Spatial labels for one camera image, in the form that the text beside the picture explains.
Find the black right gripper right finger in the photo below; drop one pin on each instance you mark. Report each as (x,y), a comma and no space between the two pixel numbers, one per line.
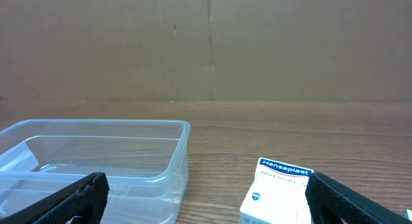
(331,202)

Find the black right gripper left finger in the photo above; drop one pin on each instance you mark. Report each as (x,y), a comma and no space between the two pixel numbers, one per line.
(82,202)

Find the white Hansaplast plaster box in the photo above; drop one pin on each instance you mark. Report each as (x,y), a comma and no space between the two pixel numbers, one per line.
(277,195)

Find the blue yellow VapoDrops box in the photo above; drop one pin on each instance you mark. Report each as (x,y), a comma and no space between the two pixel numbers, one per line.
(408,214)

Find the clear plastic container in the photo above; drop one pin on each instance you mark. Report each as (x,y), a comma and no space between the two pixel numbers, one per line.
(145,163)

